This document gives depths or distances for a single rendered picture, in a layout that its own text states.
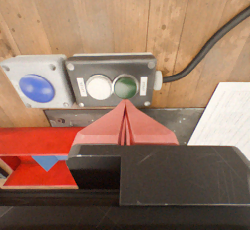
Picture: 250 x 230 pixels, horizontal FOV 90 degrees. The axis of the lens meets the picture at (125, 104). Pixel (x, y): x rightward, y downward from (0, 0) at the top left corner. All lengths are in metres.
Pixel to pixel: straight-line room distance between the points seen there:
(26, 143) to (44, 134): 0.03
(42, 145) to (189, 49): 0.27
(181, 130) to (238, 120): 0.10
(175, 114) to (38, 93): 0.21
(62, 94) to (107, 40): 0.09
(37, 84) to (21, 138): 0.14
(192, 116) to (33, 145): 0.28
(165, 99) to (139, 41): 0.10
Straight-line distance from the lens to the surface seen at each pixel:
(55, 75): 0.18
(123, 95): 0.16
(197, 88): 0.23
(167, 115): 0.24
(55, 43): 0.20
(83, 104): 0.18
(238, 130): 0.34
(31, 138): 0.28
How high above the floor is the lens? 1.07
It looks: 54 degrees down
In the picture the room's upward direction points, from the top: 180 degrees counter-clockwise
